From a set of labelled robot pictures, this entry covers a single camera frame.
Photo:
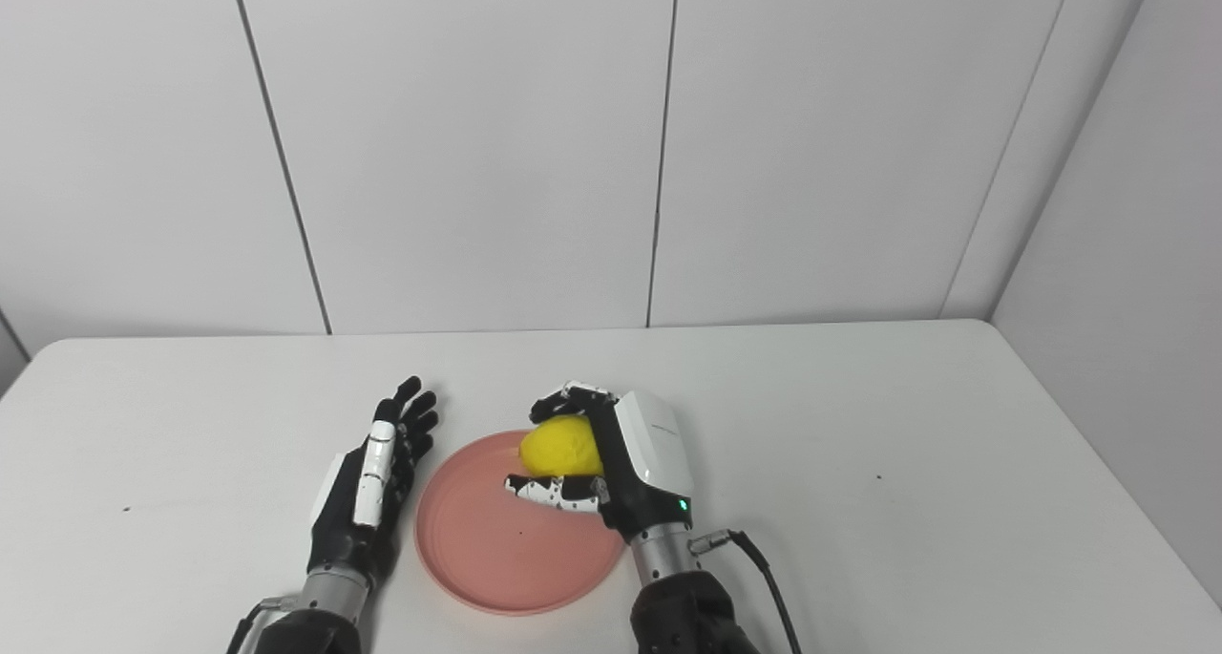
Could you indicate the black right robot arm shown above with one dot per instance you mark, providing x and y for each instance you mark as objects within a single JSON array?
[{"x": 683, "y": 601}]

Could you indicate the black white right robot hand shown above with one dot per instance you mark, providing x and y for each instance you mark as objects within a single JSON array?
[{"x": 649, "y": 463}]

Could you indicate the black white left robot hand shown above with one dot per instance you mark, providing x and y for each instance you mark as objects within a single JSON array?
[{"x": 353, "y": 525}]

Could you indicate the pink round plate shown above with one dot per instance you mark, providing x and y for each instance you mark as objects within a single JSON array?
[{"x": 506, "y": 554}]

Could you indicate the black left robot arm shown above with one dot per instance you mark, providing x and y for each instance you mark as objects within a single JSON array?
[{"x": 305, "y": 621}]

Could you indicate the yellow lemon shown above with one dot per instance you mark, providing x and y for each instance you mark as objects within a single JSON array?
[{"x": 561, "y": 449}]

